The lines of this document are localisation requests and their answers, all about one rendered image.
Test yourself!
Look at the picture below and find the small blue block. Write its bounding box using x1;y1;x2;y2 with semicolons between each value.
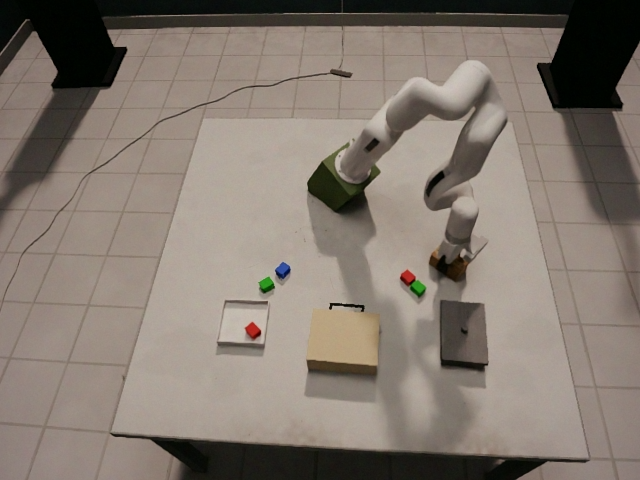
275;262;291;279

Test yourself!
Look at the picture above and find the red block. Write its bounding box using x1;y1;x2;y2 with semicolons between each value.
400;269;416;287
245;321;262;340

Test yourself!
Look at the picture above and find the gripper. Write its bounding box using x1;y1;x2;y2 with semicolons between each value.
436;236;464;274

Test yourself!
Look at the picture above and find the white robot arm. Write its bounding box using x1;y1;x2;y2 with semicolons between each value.
334;60;508;263

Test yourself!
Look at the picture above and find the light wooden cabinet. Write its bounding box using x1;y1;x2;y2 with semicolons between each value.
306;303;380;375

